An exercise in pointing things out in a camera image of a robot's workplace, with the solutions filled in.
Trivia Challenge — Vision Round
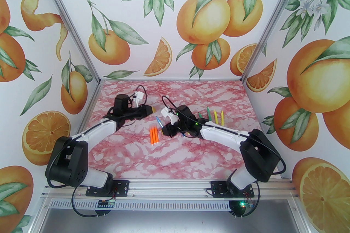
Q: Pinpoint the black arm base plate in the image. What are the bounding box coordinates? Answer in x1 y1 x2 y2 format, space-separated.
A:
86 180 130 197
211 181 255 198

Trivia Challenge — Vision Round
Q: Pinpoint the perforated metal strip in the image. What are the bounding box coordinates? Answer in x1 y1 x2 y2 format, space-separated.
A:
48 198 302 211

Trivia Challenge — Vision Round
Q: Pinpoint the aluminium frame rail with slots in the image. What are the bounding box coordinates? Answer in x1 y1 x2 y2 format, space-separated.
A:
41 176 301 199

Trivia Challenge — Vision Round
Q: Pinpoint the aluminium frame post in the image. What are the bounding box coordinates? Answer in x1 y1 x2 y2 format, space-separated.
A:
35 0 101 83
240 0 313 82

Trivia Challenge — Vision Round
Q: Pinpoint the black base power cable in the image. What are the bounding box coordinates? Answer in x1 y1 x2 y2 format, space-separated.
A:
70 185 107 218
234 181 261 218

